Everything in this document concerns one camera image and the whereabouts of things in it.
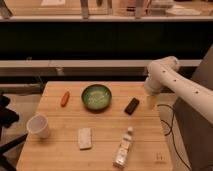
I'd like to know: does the black eraser block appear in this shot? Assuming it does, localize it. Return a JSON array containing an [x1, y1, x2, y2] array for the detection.
[[124, 98, 140, 115]]

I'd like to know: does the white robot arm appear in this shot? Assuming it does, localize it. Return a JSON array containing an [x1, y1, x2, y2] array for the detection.
[[144, 56, 213, 124]]

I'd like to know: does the green bowl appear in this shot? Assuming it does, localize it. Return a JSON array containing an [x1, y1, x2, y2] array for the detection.
[[81, 84, 112, 110]]

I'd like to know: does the clear plastic bottle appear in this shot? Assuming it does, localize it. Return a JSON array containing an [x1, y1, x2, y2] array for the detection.
[[113, 126, 133, 169]]

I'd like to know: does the white sponge block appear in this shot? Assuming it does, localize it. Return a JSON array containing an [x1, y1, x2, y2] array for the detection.
[[78, 128, 92, 150]]

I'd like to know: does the orange carrot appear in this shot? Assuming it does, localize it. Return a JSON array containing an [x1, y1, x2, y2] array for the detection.
[[60, 91, 70, 107]]

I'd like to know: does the white plastic cup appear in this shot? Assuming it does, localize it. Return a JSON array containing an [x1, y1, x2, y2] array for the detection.
[[26, 115, 50, 139]]

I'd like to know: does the black chair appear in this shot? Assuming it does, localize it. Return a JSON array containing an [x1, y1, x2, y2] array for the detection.
[[0, 89, 29, 171]]

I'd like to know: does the black cable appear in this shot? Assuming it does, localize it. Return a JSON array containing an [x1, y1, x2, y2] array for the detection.
[[156, 103, 193, 171]]

